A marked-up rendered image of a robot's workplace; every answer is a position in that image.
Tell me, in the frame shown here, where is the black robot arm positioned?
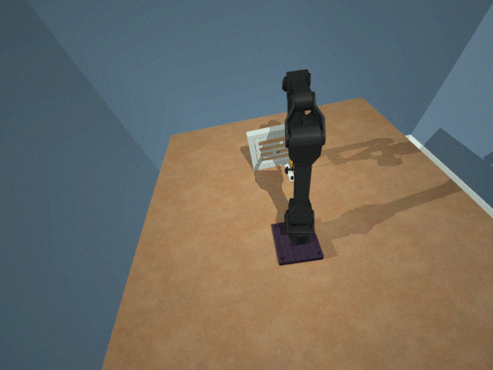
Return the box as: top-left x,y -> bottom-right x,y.
283,69 -> 326,246

